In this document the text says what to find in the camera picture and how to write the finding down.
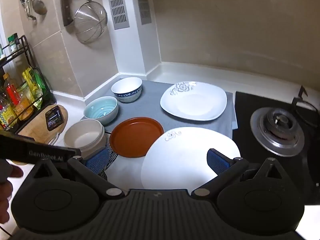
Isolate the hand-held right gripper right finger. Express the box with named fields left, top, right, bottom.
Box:
left=191, top=148, right=288, bottom=200

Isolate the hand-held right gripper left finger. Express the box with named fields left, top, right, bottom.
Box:
left=30, top=147, right=125, bottom=200

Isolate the large beige bowl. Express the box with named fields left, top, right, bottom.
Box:
left=63, top=119, right=105, bottom=159

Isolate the white plate small flower print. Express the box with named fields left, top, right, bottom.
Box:
left=141, top=127, right=241, bottom=190

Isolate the brown round plate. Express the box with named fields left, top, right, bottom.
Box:
left=109, top=117, right=165, bottom=158

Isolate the teal ribbed bowl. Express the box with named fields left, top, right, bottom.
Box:
left=83, top=96, right=119, bottom=127

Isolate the white plate large flower print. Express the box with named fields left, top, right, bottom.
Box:
left=160, top=81, right=227, bottom=122

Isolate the blue patterned white bowl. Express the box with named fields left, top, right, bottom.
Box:
left=111, top=77, right=143, bottom=103

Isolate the person's left hand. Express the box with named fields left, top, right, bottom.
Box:
left=0, top=166, right=24, bottom=225

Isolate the round wooden cutting board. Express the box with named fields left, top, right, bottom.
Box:
left=10, top=104, right=68, bottom=166

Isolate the black white striped mat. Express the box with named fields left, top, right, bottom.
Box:
left=99, top=140, right=148, bottom=190

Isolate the red cap sauce bottle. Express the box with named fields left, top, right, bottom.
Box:
left=0, top=96, right=18, bottom=130

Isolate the smartphone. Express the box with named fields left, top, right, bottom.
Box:
left=45, top=105, right=65, bottom=132

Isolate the pale blue underlay sheet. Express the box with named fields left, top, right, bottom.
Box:
left=231, top=92, right=238, bottom=130

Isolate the black glass gas stove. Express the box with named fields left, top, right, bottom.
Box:
left=232, top=91, right=320, bottom=205

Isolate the green food packet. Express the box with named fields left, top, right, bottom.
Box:
left=32, top=69, right=50, bottom=110

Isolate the metal stove burner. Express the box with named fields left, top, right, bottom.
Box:
left=250, top=106, right=305, bottom=157

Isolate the yellow food packet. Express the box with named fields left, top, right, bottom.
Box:
left=22, top=66, right=38, bottom=100

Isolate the grey cloth mat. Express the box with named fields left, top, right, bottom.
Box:
left=80, top=79, right=237, bottom=145

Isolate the black pan support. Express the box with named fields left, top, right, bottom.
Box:
left=291, top=85, right=320, bottom=130

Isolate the green cap spice jar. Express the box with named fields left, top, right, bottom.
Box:
left=7, top=33, right=20, bottom=53

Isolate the metal mesh strainer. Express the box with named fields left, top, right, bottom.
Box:
left=74, top=0, right=108, bottom=44

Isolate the kitchen cleaver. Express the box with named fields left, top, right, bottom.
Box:
left=59, top=0, right=81, bottom=27

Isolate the grey vent grille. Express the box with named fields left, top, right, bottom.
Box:
left=135, top=0, right=153, bottom=26
left=107, top=0, right=131, bottom=30

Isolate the black wire rack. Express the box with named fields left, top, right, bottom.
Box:
left=0, top=35, right=57, bottom=133

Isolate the oil bottle red handle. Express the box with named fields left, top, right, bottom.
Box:
left=2, top=73, right=34, bottom=121

